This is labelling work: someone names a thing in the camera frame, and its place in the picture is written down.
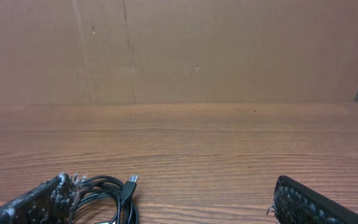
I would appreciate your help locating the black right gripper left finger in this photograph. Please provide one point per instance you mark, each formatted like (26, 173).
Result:
(52, 202)

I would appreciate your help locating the brown cardboard back board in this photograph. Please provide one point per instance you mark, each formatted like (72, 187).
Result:
(128, 52)

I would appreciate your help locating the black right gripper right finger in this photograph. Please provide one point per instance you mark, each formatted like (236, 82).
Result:
(295, 203)

